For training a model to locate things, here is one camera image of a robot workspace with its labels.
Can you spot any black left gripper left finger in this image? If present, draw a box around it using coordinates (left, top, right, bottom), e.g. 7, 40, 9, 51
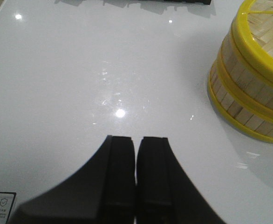
9, 135, 136, 224

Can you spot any woven bamboo steamer lid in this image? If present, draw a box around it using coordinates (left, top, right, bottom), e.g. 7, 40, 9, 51
232, 0, 273, 87

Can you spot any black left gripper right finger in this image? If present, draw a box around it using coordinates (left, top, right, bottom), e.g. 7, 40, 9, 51
136, 137, 224, 224

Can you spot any black bowl rack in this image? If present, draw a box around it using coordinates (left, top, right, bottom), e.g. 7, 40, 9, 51
55, 0, 212, 6

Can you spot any bamboo steamer basket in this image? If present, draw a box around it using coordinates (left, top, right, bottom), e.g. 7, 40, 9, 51
217, 18, 273, 128
208, 52, 273, 143

